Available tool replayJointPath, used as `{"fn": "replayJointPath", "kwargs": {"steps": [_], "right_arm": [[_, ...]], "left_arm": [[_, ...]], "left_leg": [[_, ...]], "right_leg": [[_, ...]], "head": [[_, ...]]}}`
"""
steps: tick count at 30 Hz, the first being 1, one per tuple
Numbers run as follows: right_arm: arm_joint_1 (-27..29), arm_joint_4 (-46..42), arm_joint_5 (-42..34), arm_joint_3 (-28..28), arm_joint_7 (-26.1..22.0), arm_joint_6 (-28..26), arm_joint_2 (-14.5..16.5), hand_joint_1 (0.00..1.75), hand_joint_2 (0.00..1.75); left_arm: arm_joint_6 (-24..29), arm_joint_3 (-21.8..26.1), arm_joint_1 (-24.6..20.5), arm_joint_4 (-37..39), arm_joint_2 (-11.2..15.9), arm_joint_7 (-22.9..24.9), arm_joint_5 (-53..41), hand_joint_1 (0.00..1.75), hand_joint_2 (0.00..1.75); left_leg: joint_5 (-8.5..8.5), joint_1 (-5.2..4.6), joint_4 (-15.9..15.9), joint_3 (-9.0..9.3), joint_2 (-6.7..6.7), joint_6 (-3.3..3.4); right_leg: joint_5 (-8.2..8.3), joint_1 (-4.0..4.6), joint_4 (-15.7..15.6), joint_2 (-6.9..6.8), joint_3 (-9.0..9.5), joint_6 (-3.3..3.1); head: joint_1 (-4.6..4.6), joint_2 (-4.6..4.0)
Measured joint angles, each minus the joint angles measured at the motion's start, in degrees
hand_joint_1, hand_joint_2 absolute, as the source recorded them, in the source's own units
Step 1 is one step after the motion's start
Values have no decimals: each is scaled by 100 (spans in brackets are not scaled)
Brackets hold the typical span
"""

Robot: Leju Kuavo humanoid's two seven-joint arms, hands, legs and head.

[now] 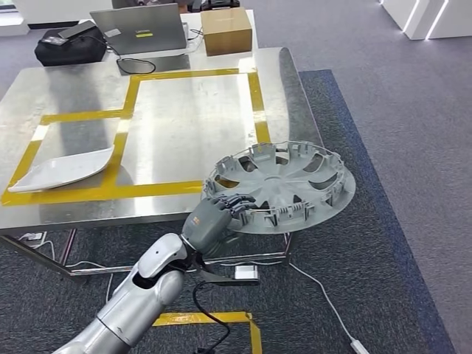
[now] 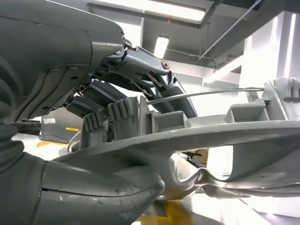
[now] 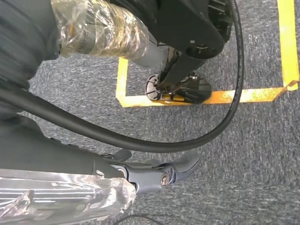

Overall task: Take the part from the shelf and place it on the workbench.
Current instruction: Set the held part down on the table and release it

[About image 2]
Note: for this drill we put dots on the ceiling light panel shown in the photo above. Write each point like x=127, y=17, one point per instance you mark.
x=163, y=11
x=161, y=46

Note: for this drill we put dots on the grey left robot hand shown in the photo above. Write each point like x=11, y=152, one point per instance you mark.
x=47, y=56

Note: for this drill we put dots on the black bag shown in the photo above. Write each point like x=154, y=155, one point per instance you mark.
x=26, y=127

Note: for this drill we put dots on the silver laptop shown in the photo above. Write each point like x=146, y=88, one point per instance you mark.
x=58, y=130

